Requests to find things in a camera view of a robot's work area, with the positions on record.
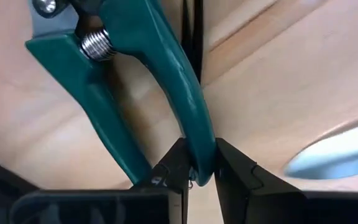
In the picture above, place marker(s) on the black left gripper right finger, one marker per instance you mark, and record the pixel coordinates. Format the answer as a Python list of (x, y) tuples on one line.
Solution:
[(259, 199)]

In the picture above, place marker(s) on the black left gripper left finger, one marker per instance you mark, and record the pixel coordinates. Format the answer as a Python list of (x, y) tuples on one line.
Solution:
[(166, 205)]

